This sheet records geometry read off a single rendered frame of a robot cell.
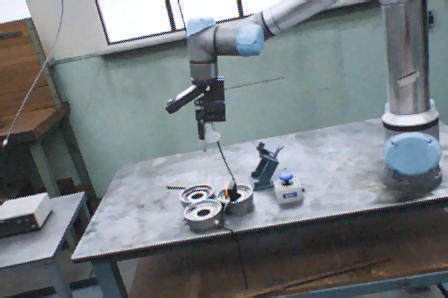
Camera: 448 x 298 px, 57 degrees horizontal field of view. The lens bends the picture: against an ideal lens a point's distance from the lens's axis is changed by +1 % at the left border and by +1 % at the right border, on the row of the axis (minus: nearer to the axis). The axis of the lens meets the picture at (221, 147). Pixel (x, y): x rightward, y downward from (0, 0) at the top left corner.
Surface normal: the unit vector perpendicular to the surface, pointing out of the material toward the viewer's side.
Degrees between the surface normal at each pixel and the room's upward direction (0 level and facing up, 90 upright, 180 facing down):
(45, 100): 90
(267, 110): 90
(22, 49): 90
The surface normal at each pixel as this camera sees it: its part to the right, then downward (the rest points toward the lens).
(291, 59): 0.00, 0.38
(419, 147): -0.32, 0.54
